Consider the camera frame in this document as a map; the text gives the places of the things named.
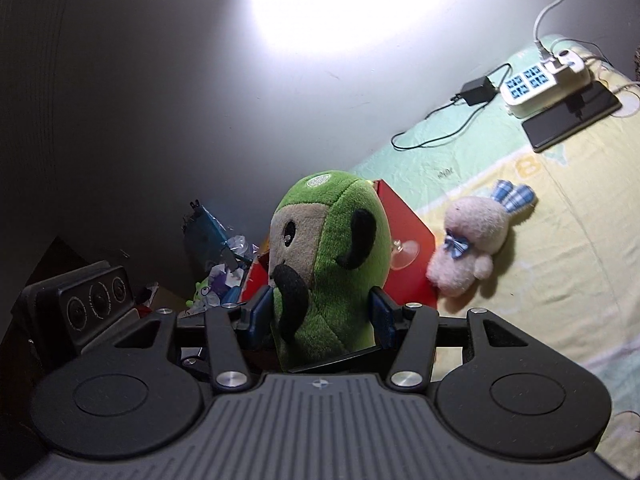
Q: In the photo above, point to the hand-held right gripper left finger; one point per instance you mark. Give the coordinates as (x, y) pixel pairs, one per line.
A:
(260, 314)

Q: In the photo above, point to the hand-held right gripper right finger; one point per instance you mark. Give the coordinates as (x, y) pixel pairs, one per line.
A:
(380, 316)

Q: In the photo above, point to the green plush toy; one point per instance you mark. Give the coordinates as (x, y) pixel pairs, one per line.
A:
(340, 280)

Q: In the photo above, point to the red cardboard box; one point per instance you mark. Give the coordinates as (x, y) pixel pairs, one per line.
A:
(400, 215)

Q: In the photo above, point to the pile of clutter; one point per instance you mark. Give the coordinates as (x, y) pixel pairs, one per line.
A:
(230, 270)

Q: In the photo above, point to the small green toy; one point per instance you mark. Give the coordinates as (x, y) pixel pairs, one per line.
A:
(201, 294)

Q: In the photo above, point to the blue plastic bag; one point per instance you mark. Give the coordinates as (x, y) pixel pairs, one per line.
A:
(205, 235)

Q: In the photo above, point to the pinkish rabbit plush plaid ears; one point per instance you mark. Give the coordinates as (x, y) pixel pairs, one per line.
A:
(470, 230)

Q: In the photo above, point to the black device with round dials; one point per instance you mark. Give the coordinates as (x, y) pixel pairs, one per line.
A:
(95, 300)

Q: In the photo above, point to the black power adapter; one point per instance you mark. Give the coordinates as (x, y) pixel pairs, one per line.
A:
(477, 91)

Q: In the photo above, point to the black smartphone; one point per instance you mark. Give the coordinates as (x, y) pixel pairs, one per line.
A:
(547, 130)
(595, 102)

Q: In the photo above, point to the white power strip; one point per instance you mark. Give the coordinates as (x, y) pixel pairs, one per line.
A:
(545, 95)

